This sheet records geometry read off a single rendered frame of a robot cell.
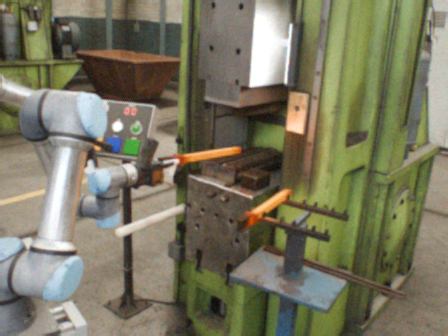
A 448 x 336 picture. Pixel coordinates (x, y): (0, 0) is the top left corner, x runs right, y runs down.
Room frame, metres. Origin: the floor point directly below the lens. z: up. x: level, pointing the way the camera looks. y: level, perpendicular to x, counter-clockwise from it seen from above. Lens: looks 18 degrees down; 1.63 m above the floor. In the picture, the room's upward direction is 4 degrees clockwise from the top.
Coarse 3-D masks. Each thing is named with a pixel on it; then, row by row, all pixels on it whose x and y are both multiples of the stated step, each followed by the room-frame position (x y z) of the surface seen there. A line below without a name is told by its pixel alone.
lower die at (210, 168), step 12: (228, 156) 2.16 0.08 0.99; (252, 156) 2.15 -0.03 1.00; (264, 156) 2.19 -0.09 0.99; (276, 156) 2.24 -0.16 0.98; (204, 168) 2.07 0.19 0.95; (216, 168) 2.02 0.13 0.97; (228, 168) 1.98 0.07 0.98; (276, 168) 2.25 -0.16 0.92; (228, 180) 1.98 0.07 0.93; (240, 180) 2.00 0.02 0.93
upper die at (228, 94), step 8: (208, 80) 2.07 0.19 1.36; (208, 88) 2.07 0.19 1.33; (216, 88) 2.04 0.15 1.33; (224, 88) 2.01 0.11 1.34; (232, 88) 1.99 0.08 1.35; (240, 88) 1.96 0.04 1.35; (248, 88) 2.01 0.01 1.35; (256, 88) 2.06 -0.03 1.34; (264, 88) 2.11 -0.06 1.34; (272, 88) 2.16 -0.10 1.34; (280, 88) 2.22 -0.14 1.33; (288, 88) 2.28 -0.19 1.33; (208, 96) 2.07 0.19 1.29; (216, 96) 2.04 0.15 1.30; (224, 96) 2.01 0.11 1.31; (232, 96) 1.98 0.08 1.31; (240, 96) 1.97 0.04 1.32; (248, 96) 2.01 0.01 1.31; (256, 96) 2.06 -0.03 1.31; (264, 96) 2.11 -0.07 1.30; (272, 96) 2.17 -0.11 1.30; (280, 96) 2.22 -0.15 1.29; (224, 104) 2.01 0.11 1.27; (232, 104) 1.98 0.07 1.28; (240, 104) 1.97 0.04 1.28; (248, 104) 2.02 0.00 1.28; (256, 104) 2.07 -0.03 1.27
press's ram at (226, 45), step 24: (216, 0) 2.05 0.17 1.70; (240, 0) 1.98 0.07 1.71; (264, 0) 1.98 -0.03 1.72; (288, 0) 2.13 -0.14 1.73; (216, 24) 2.05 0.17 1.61; (240, 24) 1.97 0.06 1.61; (264, 24) 1.99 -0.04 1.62; (288, 24) 2.14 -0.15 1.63; (216, 48) 2.05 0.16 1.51; (240, 48) 1.97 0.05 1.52; (264, 48) 2.00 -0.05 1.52; (288, 48) 2.16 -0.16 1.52; (216, 72) 2.04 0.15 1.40; (240, 72) 1.96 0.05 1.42; (264, 72) 2.01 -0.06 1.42
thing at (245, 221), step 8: (280, 192) 1.74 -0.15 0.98; (288, 192) 1.75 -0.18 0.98; (272, 200) 1.64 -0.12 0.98; (280, 200) 1.68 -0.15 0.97; (256, 208) 1.56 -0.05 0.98; (264, 208) 1.56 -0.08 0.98; (272, 208) 1.61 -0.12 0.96; (240, 216) 1.45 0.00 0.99; (248, 216) 1.45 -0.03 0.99; (256, 216) 1.48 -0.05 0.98; (240, 224) 1.41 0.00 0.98; (248, 224) 1.47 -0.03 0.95; (240, 232) 1.41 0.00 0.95
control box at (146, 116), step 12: (108, 108) 2.26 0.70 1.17; (120, 108) 2.25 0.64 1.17; (132, 108) 2.24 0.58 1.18; (144, 108) 2.23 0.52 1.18; (156, 108) 2.25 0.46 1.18; (108, 120) 2.23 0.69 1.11; (120, 120) 2.22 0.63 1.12; (132, 120) 2.21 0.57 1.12; (144, 120) 2.20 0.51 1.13; (156, 120) 2.25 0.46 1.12; (108, 132) 2.19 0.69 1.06; (120, 132) 2.18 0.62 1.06; (132, 132) 2.17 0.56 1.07; (144, 132) 2.17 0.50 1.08; (108, 156) 2.16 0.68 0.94; (120, 156) 2.12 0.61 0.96; (132, 156) 2.11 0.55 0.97
